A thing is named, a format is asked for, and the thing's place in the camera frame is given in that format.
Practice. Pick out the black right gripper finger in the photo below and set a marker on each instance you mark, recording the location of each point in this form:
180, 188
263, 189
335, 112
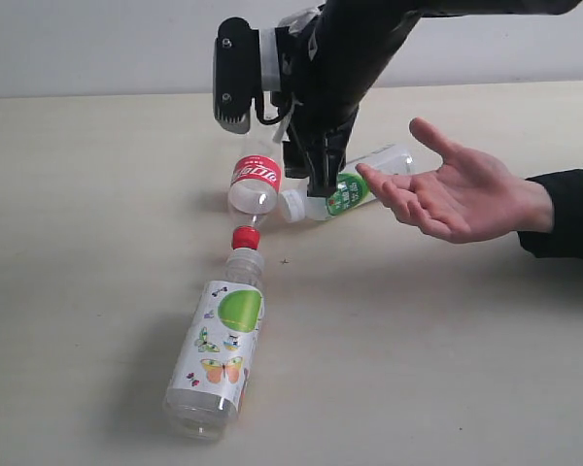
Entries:
298, 151

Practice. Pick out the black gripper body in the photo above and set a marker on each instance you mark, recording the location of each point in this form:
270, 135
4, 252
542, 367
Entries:
329, 75

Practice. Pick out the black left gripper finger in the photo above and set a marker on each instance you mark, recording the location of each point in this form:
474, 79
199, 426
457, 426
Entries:
327, 154

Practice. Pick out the white yogurt drink bottle green label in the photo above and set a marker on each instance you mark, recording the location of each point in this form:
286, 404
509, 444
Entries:
351, 190

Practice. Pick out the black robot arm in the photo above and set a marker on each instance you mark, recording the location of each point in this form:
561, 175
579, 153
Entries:
390, 22

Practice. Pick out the clear cola bottle red label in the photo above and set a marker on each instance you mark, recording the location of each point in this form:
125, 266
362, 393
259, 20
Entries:
254, 187

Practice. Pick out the clear bottle butterfly label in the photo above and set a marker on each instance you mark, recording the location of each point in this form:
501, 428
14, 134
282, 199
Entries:
207, 386

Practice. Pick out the person's open hand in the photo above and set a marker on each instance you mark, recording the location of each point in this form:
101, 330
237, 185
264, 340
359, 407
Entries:
472, 197

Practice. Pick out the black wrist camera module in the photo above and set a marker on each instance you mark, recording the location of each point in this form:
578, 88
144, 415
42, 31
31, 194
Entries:
249, 76

